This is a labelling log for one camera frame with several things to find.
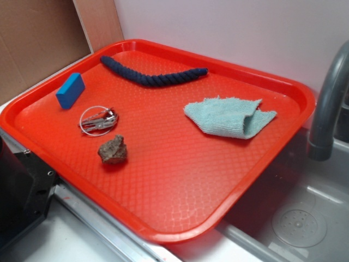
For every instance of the brown rock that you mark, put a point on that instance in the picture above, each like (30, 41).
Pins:
(113, 151)

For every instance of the light teal cloth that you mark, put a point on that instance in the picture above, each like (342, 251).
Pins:
(229, 117)

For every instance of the red plastic tray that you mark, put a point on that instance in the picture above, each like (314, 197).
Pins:
(177, 182)

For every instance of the silver keys on wire ring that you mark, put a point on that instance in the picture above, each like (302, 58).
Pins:
(97, 121)

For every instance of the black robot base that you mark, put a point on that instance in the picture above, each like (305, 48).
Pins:
(27, 185)

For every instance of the grey faucet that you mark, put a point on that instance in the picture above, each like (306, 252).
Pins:
(330, 119)

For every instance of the blue rectangular block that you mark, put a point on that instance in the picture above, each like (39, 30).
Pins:
(70, 91)

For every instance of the brown cardboard panel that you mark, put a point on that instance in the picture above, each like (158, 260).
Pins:
(39, 38)

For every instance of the grey sink basin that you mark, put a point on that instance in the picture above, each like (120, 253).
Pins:
(297, 210)

